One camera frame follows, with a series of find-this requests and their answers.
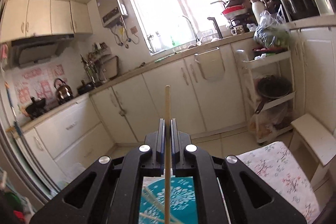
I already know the wooden chopstick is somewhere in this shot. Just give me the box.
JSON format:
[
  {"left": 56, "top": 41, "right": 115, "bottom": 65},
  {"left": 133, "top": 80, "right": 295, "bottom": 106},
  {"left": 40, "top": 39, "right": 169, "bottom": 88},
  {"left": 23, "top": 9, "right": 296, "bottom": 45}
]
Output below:
[{"left": 165, "top": 85, "right": 171, "bottom": 224}]

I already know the kitchen faucet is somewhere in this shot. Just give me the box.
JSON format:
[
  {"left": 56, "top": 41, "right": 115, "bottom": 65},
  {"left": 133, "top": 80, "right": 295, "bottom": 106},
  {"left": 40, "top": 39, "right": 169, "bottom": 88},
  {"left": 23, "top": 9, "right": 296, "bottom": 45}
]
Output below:
[{"left": 182, "top": 15, "right": 202, "bottom": 46}]

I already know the teal perforated plastic basket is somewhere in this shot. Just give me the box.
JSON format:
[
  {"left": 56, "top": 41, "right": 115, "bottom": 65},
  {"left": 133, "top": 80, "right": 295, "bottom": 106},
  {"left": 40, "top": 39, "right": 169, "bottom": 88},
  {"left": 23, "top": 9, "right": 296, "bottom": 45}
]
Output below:
[{"left": 138, "top": 176, "right": 199, "bottom": 224}]

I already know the floral white tablecloth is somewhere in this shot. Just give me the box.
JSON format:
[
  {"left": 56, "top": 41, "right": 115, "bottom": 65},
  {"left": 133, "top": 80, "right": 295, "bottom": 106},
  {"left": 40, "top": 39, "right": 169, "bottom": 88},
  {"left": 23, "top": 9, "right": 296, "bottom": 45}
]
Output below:
[{"left": 238, "top": 141, "right": 320, "bottom": 223}]

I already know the white hanging trash bin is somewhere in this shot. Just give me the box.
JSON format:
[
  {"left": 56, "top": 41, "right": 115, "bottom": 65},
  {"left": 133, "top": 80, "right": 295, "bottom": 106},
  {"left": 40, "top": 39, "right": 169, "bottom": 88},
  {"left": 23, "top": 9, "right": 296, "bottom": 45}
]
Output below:
[{"left": 194, "top": 47, "right": 225, "bottom": 80}]

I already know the copper kettle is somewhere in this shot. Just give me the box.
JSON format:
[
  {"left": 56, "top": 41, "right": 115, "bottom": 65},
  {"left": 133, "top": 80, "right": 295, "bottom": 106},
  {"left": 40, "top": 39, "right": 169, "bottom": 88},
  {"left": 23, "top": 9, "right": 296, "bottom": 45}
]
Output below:
[{"left": 54, "top": 78, "right": 74, "bottom": 105}]

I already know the black pan in cart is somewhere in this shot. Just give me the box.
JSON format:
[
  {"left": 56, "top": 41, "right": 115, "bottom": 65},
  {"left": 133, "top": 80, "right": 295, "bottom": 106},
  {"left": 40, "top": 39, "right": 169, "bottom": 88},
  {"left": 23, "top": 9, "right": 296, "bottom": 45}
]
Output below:
[{"left": 255, "top": 75, "right": 292, "bottom": 114}]

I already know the white rolling shelf cart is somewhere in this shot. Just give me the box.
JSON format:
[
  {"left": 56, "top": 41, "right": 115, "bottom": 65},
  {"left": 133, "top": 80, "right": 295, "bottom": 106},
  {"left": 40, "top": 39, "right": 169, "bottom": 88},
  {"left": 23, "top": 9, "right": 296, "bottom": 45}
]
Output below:
[{"left": 235, "top": 50, "right": 295, "bottom": 144}]

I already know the black wok on stove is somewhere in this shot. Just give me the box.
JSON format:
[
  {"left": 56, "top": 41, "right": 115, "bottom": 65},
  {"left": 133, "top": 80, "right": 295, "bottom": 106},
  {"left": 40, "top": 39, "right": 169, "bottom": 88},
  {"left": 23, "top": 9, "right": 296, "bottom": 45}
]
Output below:
[{"left": 25, "top": 97, "right": 47, "bottom": 120}]

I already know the green vegetables plastic bag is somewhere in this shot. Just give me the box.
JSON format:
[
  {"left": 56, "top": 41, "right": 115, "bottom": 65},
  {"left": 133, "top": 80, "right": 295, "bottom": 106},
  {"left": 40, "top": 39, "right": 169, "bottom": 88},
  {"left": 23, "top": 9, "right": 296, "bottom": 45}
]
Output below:
[{"left": 253, "top": 8, "right": 289, "bottom": 49}]

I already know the range hood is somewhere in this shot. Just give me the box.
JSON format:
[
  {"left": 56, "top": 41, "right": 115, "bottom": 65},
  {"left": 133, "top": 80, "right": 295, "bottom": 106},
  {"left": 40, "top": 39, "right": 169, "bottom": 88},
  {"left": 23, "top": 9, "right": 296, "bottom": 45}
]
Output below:
[{"left": 9, "top": 34, "right": 75, "bottom": 68}]

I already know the white thermos bottle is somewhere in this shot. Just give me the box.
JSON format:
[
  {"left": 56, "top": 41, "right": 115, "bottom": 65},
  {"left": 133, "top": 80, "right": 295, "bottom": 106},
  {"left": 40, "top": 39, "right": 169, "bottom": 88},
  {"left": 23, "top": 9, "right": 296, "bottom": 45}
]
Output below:
[{"left": 250, "top": 0, "right": 266, "bottom": 24}]

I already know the wall spice rack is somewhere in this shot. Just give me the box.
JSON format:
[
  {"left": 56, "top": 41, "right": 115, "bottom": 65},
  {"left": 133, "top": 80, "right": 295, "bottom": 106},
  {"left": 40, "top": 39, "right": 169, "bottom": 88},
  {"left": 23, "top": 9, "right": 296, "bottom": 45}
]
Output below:
[{"left": 81, "top": 42, "right": 120, "bottom": 87}]

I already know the wall water heater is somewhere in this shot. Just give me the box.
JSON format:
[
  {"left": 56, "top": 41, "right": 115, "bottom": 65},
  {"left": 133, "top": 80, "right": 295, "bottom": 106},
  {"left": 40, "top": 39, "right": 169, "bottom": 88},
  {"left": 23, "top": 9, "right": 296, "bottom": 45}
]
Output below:
[{"left": 96, "top": 0, "right": 128, "bottom": 28}]

